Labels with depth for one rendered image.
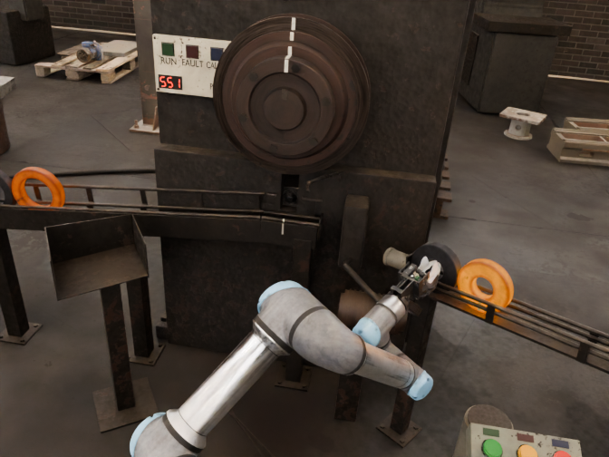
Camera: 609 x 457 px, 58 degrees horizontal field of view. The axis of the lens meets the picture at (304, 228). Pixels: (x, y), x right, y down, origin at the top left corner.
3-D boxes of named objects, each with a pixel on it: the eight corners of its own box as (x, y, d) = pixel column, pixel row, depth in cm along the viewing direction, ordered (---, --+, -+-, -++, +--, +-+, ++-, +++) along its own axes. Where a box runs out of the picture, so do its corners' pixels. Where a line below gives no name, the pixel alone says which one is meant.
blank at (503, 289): (465, 250, 157) (459, 255, 155) (517, 268, 147) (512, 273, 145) (459, 297, 163) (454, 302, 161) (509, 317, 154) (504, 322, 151)
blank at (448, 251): (419, 235, 167) (412, 238, 164) (465, 250, 157) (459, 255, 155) (415, 278, 173) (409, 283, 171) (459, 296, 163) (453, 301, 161)
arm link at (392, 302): (398, 328, 151) (374, 314, 155) (408, 317, 153) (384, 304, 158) (397, 311, 146) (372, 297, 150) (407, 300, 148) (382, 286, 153)
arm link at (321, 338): (346, 333, 109) (444, 374, 144) (314, 303, 116) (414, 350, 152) (313, 380, 109) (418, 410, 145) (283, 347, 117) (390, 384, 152)
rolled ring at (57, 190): (53, 225, 201) (58, 221, 204) (66, 186, 192) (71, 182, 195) (5, 201, 199) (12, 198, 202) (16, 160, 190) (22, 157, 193)
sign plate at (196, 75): (158, 90, 183) (154, 33, 174) (234, 98, 180) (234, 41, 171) (155, 92, 181) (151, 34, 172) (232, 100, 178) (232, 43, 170)
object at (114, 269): (76, 396, 202) (43, 227, 167) (149, 376, 213) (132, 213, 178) (84, 438, 187) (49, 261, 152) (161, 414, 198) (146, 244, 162)
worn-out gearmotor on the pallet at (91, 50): (94, 55, 597) (91, 34, 587) (115, 58, 595) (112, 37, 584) (75, 63, 562) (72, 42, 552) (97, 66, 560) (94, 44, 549)
